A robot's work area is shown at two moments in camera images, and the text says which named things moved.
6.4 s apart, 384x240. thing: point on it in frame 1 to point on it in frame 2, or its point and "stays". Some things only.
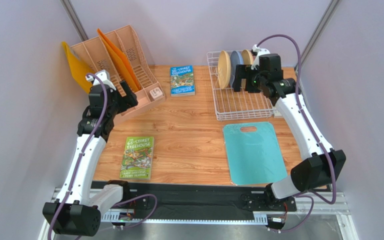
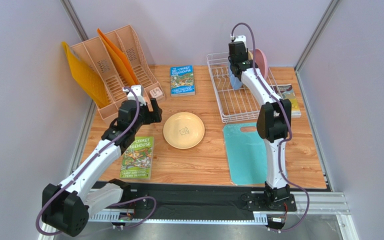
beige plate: (224, 70) to (183, 130)
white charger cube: (156, 93) stays
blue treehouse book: (182, 81) stays
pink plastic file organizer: (150, 93) stays
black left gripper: (130, 100) to (154, 116)
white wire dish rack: (230, 104) stays
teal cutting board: (253, 158) stays
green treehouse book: (137, 158) stays
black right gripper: (241, 77) to (234, 71)
